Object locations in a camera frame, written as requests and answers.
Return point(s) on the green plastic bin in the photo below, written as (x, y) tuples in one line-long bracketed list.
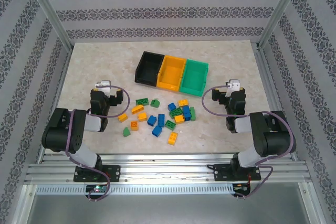
[(194, 77)]

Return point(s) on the blue lego brick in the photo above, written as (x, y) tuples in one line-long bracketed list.
[(172, 106), (161, 120), (151, 120), (157, 131), (187, 117), (186, 110)]

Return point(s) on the green sloped lego brick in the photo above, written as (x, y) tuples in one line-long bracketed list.
[(126, 131), (155, 103)]

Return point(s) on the black plastic bin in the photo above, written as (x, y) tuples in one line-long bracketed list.
[(147, 73)]

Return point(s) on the yellow plastic bin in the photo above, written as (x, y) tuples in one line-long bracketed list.
[(170, 74)]

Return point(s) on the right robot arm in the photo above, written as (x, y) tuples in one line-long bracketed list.
[(275, 140)]

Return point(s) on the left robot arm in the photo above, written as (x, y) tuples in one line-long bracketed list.
[(63, 129)]

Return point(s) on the orange lego brick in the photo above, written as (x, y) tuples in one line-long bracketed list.
[(134, 125)]

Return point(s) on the small circuit board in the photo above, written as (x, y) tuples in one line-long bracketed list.
[(241, 187)]

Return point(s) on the circuit board with green light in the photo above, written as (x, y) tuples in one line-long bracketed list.
[(97, 188)]

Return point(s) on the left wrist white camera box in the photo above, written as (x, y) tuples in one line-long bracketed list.
[(103, 84)]

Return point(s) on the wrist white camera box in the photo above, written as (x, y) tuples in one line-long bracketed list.
[(233, 83), (103, 84)]

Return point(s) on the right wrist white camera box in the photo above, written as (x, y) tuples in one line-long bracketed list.
[(233, 83)]

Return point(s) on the right aluminium side rail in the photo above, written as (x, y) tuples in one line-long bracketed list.
[(267, 77)]

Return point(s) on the aluminium side rail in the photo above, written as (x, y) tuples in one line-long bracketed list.
[(61, 77), (267, 77)]

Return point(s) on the left aluminium side rail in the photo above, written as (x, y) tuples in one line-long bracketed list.
[(61, 77)]

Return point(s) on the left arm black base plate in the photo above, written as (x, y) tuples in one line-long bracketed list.
[(114, 172)]

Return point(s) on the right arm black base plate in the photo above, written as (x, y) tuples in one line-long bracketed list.
[(221, 172)]

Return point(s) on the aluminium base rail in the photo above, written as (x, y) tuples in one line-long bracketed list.
[(168, 171)]

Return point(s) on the right aluminium frame post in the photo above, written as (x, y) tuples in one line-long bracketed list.
[(280, 9)]

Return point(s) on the aluminium frame post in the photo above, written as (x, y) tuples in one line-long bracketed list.
[(48, 9), (280, 9)]

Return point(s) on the left aluminium frame post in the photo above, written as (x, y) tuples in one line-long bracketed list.
[(48, 9)]

